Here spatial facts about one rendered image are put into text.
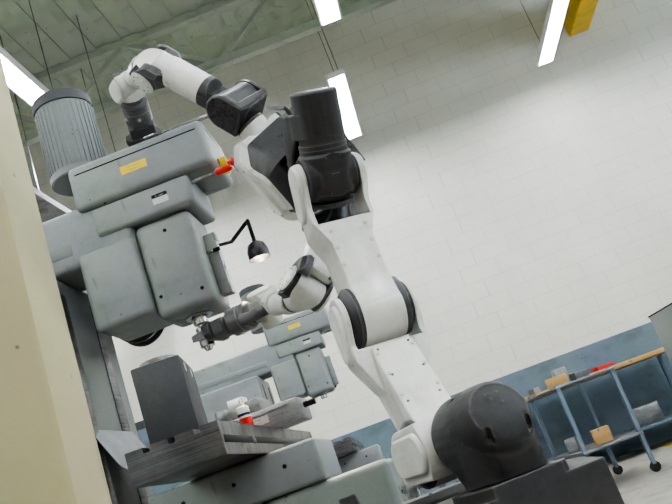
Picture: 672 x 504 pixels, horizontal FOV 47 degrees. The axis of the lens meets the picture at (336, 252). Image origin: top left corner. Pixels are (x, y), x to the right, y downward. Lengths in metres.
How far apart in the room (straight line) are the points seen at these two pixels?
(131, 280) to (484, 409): 1.38
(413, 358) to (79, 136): 1.48
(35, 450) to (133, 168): 1.98
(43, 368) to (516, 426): 0.92
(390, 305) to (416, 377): 0.17
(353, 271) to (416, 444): 0.46
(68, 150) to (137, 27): 6.77
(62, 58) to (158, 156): 7.16
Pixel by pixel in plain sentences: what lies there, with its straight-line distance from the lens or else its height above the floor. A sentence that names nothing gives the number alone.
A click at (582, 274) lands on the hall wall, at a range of 9.16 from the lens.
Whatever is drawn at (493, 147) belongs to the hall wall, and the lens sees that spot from 9.51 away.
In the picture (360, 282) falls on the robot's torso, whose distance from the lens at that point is 1.76.
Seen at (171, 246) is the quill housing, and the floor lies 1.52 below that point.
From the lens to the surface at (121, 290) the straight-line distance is 2.45.
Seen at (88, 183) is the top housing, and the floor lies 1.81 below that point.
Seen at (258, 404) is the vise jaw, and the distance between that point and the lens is 2.47.
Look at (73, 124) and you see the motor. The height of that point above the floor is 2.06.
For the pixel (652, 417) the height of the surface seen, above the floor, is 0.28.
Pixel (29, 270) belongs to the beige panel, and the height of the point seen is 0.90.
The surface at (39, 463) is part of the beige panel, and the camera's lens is 0.61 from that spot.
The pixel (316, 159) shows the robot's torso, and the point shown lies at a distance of 1.80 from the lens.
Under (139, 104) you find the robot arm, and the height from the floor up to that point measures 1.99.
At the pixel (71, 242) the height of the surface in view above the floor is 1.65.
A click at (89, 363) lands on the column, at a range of 2.56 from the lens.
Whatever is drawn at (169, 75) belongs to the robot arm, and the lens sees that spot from 2.24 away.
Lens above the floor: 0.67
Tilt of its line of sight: 16 degrees up
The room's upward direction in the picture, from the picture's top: 20 degrees counter-clockwise
